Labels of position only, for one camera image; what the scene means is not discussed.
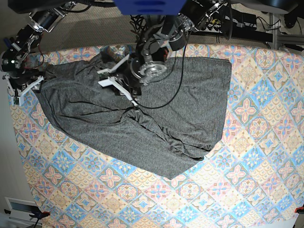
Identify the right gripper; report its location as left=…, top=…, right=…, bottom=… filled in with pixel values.
left=7, top=75, right=44, bottom=106

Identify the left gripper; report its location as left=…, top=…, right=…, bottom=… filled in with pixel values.
left=97, top=54, right=138, bottom=109

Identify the grey t-shirt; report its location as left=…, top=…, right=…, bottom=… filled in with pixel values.
left=37, top=53, right=232, bottom=179

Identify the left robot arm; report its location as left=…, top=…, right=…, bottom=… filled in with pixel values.
left=98, top=0, right=231, bottom=107

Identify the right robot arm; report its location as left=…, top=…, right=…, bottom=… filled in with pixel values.
left=0, top=1, right=76, bottom=106

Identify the red black clamp lower left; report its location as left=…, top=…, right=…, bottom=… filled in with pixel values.
left=4, top=209, right=50, bottom=220

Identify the patterned tablecloth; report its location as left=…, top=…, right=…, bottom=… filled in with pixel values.
left=10, top=44, right=304, bottom=228

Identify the red clamp lower right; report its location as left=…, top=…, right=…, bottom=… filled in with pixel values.
left=294, top=206, right=304, bottom=214

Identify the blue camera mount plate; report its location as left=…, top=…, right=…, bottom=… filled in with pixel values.
left=114, top=0, right=186, bottom=15

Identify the white wall vent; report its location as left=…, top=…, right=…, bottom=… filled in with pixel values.
left=4, top=197, right=39, bottom=219

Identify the aluminium frame post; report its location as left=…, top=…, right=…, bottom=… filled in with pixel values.
left=269, top=13, right=304, bottom=49

